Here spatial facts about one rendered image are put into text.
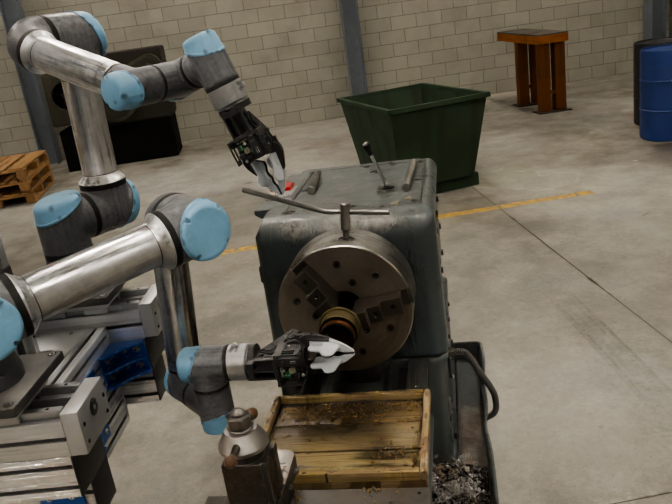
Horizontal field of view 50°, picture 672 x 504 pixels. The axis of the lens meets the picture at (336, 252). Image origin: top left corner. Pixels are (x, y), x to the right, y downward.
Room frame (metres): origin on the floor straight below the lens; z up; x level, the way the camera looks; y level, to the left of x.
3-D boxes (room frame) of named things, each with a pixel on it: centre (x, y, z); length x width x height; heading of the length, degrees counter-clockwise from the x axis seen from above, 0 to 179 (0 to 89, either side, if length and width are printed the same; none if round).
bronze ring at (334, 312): (1.43, 0.02, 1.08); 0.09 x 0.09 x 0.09; 80
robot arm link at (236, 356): (1.35, 0.22, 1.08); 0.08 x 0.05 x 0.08; 169
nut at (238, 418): (0.98, 0.18, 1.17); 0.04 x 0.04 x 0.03
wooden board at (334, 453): (1.32, 0.04, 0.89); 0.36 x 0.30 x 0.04; 79
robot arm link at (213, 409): (1.38, 0.31, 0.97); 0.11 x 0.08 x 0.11; 36
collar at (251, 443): (0.98, 0.18, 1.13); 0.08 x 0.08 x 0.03
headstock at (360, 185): (1.98, -0.07, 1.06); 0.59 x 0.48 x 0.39; 169
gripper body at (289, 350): (1.33, 0.15, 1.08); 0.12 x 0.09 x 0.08; 79
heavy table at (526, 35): (10.21, -3.05, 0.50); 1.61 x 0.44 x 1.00; 4
